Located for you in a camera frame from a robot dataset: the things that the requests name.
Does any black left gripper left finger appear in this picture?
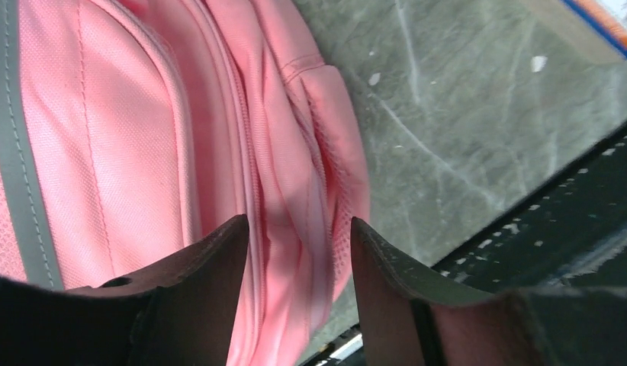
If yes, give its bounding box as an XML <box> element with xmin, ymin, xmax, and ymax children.
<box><xmin>0</xmin><ymin>215</ymin><xmax>249</xmax><ymax>365</ymax></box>

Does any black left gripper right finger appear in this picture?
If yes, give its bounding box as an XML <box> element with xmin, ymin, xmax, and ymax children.
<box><xmin>351</xmin><ymin>218</ymin><xmax>627</xmax><ymax>365</ymax></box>

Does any pink school backpack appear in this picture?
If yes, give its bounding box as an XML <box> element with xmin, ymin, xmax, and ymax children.
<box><xmin>0</xmin><ymin>0</ymin><xmax>369</xmax><ymax>365</ymax></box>

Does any blue orange book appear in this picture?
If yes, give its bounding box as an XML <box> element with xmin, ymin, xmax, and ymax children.
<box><xmin>520</xmin><ymin>0</ymin><xmax>627</xmax><ymax>64</ymax></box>

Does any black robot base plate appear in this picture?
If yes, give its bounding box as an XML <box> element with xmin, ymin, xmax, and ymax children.
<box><xmin>298</xmin><ymin>116</ymin><xmax>627</xmax><ymax>366</ymax></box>

